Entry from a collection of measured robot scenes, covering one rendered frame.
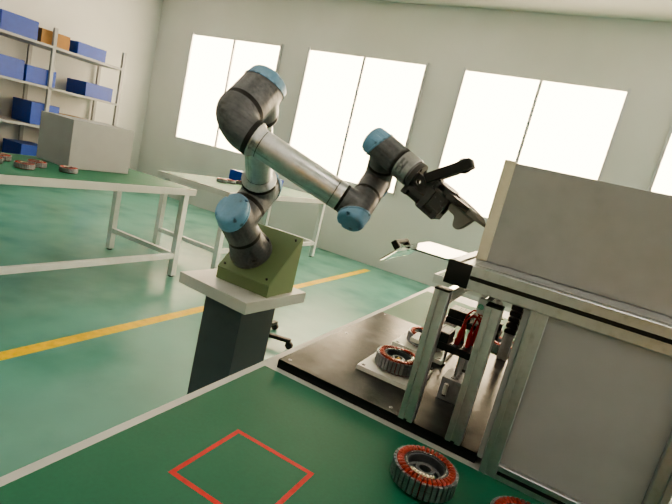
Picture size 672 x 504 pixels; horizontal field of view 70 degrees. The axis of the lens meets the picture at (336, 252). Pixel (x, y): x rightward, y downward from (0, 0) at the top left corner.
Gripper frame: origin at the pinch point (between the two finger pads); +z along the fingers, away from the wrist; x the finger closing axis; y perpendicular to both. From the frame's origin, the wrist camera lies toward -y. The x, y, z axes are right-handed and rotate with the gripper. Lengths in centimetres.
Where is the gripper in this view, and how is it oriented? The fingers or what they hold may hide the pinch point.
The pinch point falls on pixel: (483, 220)
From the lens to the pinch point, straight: 115.7
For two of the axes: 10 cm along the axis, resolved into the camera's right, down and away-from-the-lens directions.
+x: -4.6, 0.6, -8.8
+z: 6.8, 6.7, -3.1
